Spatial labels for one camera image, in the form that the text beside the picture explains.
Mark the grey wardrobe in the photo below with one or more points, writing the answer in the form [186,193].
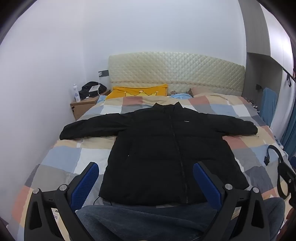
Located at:
[263,34]

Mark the black belt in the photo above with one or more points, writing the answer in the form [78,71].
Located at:
[274,148]

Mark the blue hanging towel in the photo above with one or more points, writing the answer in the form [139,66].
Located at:
[268,106]

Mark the pink pillow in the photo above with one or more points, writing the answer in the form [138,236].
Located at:
[205,90]

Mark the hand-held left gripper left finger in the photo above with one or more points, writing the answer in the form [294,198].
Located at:
[85,183]

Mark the small bedside clutter pile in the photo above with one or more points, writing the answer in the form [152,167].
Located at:
[253,103]

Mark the checked patchwork blanket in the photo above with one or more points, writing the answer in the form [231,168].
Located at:
[69,155]

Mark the black puffer jacket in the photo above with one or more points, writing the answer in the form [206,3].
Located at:
[150,148]

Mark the black bag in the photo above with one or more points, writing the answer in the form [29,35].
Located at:
[86,91]

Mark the blue curtain cloth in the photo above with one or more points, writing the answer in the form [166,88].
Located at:
[289,136]

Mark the light blue cloth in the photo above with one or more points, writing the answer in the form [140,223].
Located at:
[180,95]

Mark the grey wall socket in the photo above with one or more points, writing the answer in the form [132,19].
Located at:
[103,73]

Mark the yellow pillow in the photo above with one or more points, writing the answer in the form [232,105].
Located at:
[136,90]

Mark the white flat device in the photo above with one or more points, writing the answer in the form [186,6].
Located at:
[94,88]

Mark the white plastic bottle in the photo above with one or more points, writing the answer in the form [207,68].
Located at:
[77,93]

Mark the cream quilted headboard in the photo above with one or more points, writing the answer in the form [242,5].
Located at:
[175,67]

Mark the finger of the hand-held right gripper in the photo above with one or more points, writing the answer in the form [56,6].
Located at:
[286,178]

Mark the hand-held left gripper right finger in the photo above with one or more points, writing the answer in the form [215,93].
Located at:
[206,183]

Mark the wooden nightstand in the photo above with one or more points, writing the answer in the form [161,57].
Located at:
[83,107]

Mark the person's jeans legs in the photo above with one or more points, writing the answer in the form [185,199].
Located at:
[138,221]

